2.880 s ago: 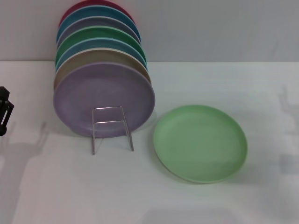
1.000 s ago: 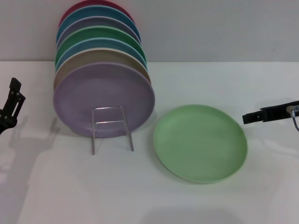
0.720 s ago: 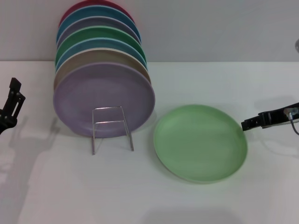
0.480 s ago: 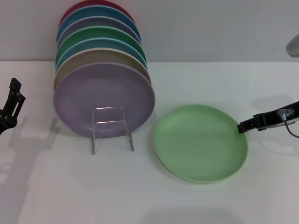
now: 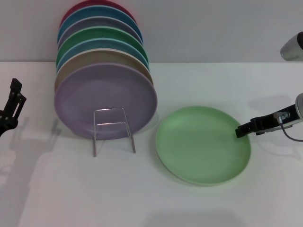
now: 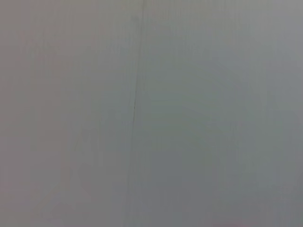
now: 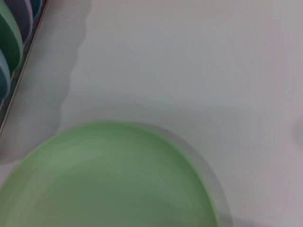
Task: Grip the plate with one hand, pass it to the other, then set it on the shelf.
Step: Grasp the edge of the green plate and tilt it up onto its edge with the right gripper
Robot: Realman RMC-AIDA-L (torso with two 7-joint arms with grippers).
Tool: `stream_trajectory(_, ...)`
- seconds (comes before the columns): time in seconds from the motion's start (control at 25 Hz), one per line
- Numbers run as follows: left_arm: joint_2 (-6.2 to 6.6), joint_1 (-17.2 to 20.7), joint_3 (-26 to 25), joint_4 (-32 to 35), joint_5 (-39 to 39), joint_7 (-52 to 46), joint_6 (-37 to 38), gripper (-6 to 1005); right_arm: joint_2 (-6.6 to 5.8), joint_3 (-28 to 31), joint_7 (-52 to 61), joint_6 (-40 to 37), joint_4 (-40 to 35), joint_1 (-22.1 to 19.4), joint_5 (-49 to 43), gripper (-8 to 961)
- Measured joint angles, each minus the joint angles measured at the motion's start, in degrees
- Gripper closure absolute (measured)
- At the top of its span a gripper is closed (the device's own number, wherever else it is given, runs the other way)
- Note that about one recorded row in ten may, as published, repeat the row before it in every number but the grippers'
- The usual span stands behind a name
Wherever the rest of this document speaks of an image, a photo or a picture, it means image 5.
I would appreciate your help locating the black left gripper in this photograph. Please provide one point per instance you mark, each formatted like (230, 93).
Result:
(6, 125)

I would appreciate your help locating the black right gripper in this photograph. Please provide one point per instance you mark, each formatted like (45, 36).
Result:
(270, 120)

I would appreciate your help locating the grey lavender plate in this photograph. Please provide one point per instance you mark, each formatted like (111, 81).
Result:
(99, 23)

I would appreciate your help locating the light blue plate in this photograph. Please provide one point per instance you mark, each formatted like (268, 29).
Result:
(99, 45)

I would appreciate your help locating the teal blue plate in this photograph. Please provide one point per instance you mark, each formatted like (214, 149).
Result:
(99, 13)

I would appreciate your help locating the purple plate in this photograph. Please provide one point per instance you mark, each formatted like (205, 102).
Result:
(94, 94)

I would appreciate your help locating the crimson red plate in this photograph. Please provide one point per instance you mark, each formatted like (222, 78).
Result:
(71, 9)

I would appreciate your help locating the dark green plate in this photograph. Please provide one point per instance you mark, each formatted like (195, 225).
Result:
(101, 34)

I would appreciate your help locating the light green plate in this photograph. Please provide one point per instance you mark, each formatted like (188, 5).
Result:
(201, 146)

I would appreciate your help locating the beige plate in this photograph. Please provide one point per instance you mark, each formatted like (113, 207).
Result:
(94, 58)

